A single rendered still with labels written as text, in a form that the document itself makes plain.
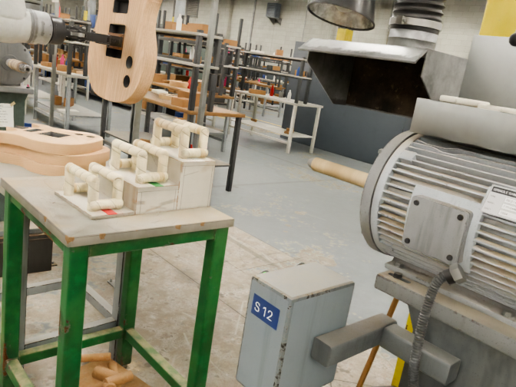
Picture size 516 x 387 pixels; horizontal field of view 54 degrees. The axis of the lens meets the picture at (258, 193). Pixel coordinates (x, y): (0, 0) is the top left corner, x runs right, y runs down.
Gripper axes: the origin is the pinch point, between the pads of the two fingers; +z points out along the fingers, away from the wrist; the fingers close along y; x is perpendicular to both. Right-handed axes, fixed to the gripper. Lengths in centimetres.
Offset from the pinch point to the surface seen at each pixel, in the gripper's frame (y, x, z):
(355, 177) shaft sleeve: 88, -20, 11
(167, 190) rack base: 13.8, -44.5, 16.6
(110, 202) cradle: 11.2, -48.3, -2.3
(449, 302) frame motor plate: 118, -33, 1
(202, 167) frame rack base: 13.8, -37.2, 29.9
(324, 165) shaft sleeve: 79, -20, 11
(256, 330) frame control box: 98, -42, -23
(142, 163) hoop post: 10.2, -36.4, 8.2
